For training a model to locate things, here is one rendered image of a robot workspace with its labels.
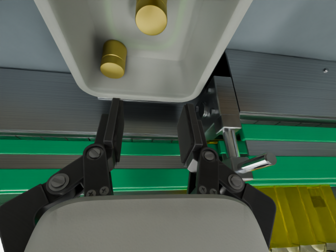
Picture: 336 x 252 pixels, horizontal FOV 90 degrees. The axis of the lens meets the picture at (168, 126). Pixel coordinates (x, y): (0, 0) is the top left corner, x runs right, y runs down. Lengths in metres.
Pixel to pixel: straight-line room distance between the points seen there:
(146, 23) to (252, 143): 0.21
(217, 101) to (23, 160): 0.32
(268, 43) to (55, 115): 0.38
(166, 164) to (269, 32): 0.27
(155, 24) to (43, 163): 0.27
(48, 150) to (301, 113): 0.40
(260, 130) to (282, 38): 0.16
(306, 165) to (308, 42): 0.21
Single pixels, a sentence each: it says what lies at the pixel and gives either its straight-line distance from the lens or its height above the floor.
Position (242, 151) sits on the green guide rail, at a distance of 0.34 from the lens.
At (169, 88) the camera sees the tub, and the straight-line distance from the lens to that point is 0.27.
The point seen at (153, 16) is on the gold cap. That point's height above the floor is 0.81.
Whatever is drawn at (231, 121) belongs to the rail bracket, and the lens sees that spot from 0.23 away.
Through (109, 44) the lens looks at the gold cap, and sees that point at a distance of 0.28.
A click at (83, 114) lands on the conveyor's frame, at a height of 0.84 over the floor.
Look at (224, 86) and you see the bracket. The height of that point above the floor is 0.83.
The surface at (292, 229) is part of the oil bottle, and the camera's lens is 0.42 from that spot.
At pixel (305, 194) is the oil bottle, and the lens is 0.46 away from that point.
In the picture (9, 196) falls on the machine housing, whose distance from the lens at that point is 0.58.
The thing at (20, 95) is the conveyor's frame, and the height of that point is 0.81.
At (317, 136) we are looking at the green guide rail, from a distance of 0.35.
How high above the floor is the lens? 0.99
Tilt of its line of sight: 24 degrees down
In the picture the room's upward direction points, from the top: 178 degrees clockwise
